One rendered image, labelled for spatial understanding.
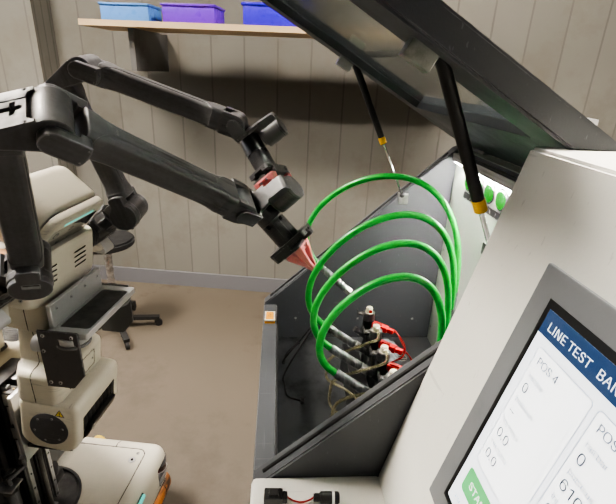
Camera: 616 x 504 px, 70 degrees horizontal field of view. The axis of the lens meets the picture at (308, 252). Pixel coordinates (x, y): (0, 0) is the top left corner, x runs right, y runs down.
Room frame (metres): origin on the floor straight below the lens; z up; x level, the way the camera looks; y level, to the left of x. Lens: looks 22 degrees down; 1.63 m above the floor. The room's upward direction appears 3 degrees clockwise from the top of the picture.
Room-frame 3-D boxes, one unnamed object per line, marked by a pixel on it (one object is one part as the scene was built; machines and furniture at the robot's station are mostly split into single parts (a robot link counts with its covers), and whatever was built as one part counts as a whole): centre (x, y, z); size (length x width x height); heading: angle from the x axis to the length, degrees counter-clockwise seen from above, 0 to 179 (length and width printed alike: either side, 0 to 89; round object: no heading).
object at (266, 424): (0.90, 0.08, 0.87); 0.62 x 0.04 x 0.16; 4
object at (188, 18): (2.76, 0.70, 1.90); 0.31 x 0.21 x 0.10; 86
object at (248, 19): (2.73, 0.23, 1.90); 0.35 x 0.24 x 0.12; 86
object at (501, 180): (0.94, -0.42, 1.43); 0.54 x 0.03 x 0.02; 4
